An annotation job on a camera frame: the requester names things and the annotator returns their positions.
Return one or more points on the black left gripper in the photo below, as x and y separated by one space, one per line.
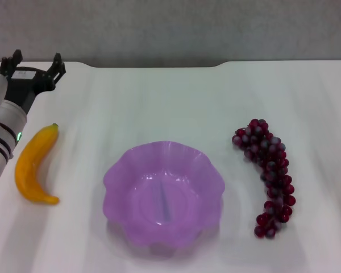
25 85

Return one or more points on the yellow plastic banana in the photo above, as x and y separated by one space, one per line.
28 165

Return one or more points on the red grape bunch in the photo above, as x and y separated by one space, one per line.
272 167

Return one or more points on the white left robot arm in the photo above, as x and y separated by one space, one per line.
5 122

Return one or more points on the purple wavy plastic bowl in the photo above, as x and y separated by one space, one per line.
147 199

